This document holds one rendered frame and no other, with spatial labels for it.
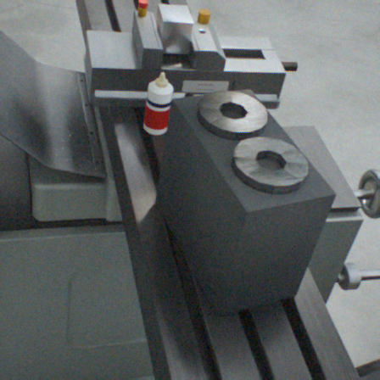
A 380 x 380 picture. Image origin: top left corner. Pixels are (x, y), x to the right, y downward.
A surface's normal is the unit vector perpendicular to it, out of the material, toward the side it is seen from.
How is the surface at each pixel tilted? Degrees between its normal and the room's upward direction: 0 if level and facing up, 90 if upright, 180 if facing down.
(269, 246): 90
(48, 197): 90
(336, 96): 0
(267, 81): 90
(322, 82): 0
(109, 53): 0
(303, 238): 90
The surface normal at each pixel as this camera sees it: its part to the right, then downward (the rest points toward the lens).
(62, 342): 0.22, 0.67
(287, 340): 0.15, -0.75
